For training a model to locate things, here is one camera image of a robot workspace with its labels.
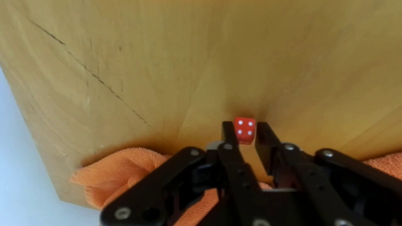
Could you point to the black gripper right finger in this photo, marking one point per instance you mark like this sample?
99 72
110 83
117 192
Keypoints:
326 184

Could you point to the light wooden dresser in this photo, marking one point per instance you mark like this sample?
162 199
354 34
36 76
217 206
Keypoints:
188 63

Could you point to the orange towel cloth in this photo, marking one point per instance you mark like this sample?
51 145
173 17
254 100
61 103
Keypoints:
113 171

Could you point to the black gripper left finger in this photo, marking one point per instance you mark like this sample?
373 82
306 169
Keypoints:
176 189

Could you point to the small red die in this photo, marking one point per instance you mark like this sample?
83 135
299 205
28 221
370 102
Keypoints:
245 128

